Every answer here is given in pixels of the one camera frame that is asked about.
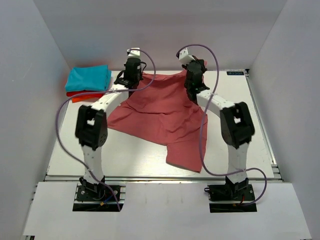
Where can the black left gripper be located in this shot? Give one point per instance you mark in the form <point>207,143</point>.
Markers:
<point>140,72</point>

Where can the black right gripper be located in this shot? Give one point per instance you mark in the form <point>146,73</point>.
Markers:
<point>203,63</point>

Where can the pink red t-shirt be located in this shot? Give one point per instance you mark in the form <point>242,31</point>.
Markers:
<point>161,112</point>

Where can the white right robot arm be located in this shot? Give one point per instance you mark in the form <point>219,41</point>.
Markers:
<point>236,124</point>

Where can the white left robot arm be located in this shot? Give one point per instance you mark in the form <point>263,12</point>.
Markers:
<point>92,128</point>

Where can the folded teal t-shirt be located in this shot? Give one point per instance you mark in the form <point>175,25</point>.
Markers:
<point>93,78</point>

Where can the folded red orange t-shirt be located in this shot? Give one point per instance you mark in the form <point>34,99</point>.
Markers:
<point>80,98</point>

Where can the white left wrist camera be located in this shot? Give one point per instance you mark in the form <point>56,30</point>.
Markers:
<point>134,53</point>

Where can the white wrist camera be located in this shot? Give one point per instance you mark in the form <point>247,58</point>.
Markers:
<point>184,57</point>
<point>134,53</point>

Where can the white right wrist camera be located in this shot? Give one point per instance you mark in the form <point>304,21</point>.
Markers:
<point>184,57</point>

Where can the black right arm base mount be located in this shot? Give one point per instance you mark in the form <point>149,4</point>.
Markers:
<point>222,200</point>

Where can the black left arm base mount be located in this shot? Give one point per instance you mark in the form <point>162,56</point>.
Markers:
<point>86,200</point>

